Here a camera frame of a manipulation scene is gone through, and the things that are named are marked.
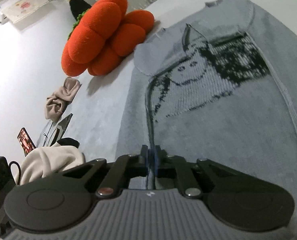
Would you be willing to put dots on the cream and black garment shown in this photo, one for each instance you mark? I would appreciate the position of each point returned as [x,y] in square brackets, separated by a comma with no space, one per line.
[51,162]

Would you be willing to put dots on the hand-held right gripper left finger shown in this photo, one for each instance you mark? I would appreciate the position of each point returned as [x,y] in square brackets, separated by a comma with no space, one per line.
[144,160]

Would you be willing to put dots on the orange pumpkin plush pillow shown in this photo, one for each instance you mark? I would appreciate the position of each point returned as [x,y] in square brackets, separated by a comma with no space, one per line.
[101,35]

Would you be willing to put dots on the grey printed knit sweater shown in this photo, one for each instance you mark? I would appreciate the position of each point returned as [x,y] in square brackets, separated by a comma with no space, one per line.
[213,117]

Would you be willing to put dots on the crumpled beige cloth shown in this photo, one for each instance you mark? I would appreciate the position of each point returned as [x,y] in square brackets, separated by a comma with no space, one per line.
[61,97]

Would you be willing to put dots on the smartphone with red screen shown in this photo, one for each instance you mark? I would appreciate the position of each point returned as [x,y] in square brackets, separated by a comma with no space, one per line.
[26,142]

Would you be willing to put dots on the black hanging cloth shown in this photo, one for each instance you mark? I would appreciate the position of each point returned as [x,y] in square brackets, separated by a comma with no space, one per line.
[79,7]

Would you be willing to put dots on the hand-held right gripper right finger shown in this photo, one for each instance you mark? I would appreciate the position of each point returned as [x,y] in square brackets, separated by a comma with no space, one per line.
[159,162]

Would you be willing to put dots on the covered wall air conditioner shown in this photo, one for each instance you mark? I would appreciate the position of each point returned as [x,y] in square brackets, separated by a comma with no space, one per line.
[23,6]

